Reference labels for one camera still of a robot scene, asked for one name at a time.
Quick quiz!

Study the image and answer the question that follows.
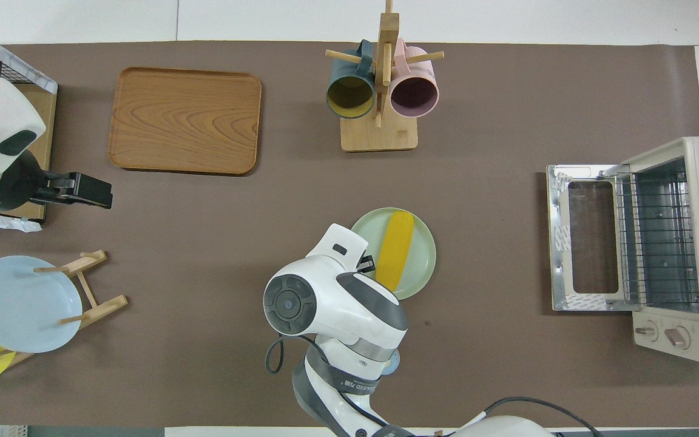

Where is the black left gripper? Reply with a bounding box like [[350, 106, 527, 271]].
[[0, 151, 113, 213]]

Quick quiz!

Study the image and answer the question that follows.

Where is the yellow corn cob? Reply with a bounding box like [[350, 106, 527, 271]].
[[376, 211, 416, 292]]

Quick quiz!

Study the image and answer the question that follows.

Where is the pale green plate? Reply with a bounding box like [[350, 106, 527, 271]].
[[351, 208, 437, 300]]

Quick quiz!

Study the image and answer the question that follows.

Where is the oven door with handle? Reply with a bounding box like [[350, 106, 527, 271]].
[[547, 164, 641, 312]]

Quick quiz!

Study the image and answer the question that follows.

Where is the wooden plate rack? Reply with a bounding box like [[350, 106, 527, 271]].
[[0, 249, 129, 368]]

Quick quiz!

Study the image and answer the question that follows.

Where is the wooden mug tree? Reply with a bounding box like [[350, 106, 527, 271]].
[[325, 0, 445, 152]]

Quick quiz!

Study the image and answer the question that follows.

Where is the white checked cloth liner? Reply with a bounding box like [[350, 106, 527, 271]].
[[0, 23, 59, 234]]

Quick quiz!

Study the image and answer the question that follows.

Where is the light blue plate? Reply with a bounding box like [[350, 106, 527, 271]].
[[0, 256, 83, 354]]

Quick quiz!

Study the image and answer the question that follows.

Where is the brown wooden tray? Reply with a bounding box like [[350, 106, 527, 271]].
[[108, 67, 262, 177]]

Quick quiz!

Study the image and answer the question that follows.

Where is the brown table mat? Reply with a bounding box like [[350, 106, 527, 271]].
[[0, 41, 699, 429]]

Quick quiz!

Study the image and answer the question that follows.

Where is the dark blue mug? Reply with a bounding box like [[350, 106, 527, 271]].
[[325, 39, 376, 120]]

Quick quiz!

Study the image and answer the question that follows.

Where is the pink mug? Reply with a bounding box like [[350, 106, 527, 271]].
[[389, 39, 441, 119]]

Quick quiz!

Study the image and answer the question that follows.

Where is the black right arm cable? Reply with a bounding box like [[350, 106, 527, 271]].
[[265, 333, 599, 437]]

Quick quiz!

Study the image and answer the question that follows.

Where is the metal oven wire rack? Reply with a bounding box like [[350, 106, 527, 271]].
[[615, 172, 699, 306]]

